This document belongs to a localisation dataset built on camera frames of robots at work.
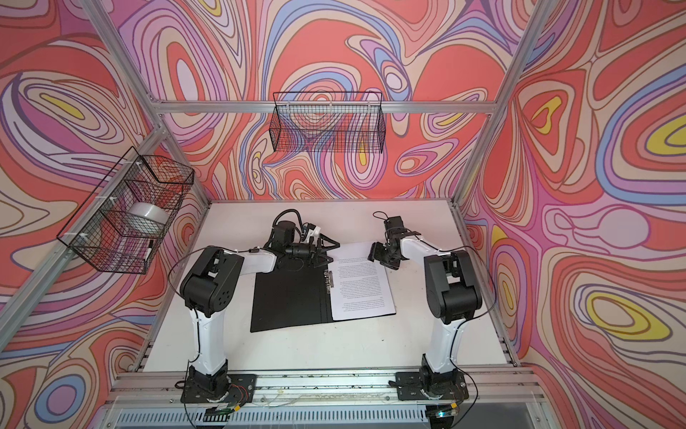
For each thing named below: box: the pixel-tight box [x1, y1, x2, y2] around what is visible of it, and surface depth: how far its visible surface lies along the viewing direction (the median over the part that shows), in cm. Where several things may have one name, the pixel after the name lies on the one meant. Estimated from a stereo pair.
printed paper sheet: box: [327, 241, 397, 321], surface depth 95 cm
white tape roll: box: [127, 201, 171, 236], surface depth 74 cm
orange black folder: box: [250, 264, 397, 333], surface depth 91 cm
